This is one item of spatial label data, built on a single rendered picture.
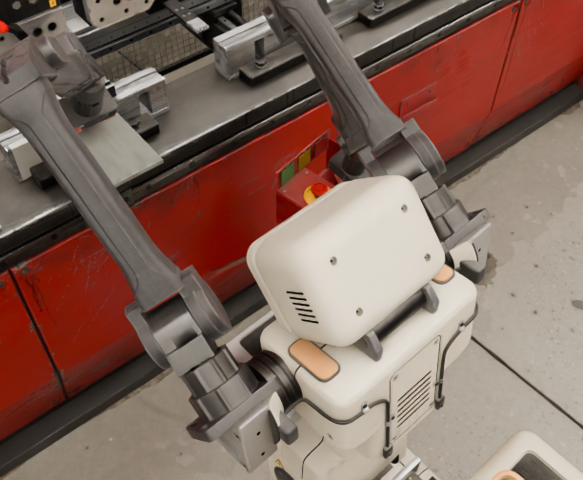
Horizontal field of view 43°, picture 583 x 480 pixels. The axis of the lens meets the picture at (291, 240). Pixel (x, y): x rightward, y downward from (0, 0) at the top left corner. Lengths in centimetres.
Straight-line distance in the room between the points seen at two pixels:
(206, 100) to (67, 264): 51
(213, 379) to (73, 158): 32
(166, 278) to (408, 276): 30
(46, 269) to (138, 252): 84
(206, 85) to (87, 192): 101
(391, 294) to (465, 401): 148
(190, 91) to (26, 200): 49
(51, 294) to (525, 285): 158
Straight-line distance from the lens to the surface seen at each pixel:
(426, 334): 100
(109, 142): 159
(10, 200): 171
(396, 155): 115
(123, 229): 93
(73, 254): 178
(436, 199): 113
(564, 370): 253
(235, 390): 95
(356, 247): 89
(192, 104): 185
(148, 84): 177
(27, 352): 195
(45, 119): 93
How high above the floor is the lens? 206
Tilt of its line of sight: 51 degrees down
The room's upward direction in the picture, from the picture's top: 1 degrees clockwise
